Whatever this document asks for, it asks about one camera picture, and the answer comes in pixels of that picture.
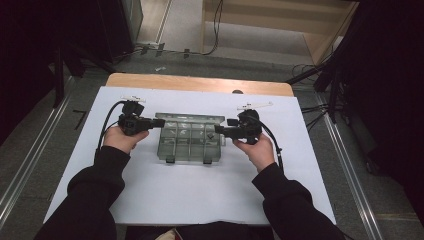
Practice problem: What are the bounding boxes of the person's right hand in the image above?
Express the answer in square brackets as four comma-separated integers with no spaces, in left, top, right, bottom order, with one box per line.
[231,132,276,174]

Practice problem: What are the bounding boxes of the smoky transparent plastic organizer box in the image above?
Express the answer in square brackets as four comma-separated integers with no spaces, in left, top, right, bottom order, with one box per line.
[154,112,227,165]

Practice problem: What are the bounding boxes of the white board table cover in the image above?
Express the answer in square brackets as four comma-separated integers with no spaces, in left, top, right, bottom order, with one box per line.
[43,85,337,226]

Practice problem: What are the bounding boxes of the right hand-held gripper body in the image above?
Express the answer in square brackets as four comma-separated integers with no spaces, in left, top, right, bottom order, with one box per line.
[233,101,274,146]

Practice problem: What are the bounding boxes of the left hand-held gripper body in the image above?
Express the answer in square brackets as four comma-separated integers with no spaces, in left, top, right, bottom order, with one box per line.
[117,95,155,137]

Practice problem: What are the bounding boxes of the black floor cables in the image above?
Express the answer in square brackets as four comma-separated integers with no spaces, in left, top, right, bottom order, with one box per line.
[291,62,335,132]

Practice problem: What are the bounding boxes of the hanging black cable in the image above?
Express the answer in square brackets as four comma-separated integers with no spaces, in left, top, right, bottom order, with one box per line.
[201,0,225,57]

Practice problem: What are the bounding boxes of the black curtain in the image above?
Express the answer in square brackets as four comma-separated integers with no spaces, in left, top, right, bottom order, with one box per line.
[0,0,135,145]
[333,0,424,223]

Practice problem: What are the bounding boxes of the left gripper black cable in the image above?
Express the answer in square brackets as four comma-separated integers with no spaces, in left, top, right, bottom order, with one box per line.
[96,100,128,158]

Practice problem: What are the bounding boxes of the aluminium floor rail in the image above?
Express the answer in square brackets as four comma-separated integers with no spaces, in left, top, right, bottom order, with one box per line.
[0,75,77,229]
[314,92,385,240]

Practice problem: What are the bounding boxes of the wooden shelf unit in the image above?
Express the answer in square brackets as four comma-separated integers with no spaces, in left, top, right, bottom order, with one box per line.
[199,0,360,67]

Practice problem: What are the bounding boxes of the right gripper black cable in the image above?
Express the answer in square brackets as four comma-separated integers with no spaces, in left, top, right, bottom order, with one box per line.
[255,117,285,172]

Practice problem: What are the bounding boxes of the wooden table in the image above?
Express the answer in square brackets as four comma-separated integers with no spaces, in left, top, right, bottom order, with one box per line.
[105,72,295,98]

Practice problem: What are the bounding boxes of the person's left hand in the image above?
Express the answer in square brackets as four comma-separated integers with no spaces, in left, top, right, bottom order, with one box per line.
[102,125,150,155]

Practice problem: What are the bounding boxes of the black metal stand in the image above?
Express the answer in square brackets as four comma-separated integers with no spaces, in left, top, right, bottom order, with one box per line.
[285,59,345,125]
[52,42,118,108]

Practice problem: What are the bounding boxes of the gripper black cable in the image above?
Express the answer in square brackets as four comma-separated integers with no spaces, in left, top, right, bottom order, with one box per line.
[255,117,285,172]
[96,100,128,158]

